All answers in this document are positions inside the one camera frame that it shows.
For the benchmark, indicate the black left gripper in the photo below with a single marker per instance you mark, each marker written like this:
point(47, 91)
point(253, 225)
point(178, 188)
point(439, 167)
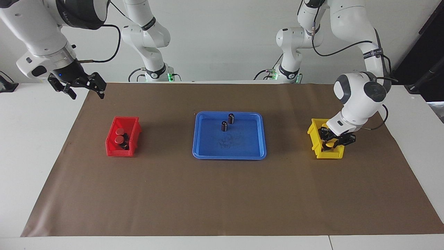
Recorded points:
point(341, 138)

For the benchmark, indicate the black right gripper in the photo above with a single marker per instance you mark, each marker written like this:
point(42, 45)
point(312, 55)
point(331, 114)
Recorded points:
point(74, 76)

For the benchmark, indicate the yellow push button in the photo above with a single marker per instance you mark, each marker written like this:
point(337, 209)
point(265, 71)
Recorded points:
point(332, 143)

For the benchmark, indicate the red push button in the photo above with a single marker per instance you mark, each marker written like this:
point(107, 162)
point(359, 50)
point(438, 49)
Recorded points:
point(119, 131)
point(119, 140)

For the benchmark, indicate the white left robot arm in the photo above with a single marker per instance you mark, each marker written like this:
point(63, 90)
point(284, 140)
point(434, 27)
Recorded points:
point(357, 100)

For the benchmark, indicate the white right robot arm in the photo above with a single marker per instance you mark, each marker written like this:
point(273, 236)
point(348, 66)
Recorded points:
point(38, 31)

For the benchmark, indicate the yellow plastic bin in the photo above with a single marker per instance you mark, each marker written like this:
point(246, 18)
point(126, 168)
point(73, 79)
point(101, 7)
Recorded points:
point(329, 155)

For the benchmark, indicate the red plastic bin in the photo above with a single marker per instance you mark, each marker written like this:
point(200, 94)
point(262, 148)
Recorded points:
point(116, 152)

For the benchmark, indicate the black desk clamp device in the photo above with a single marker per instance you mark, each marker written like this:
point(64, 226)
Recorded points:
point(7, 86)

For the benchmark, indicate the black cylindrical capacitor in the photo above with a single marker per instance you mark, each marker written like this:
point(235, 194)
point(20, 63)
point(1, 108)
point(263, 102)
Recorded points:
point(224, 126)
point(231, 118)

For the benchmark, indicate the blue plastic tray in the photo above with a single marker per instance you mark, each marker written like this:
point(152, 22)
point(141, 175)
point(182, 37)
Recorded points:
point(211, 146)

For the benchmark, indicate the brown paper table mat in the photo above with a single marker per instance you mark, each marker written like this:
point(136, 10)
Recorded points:
point(222, 194)

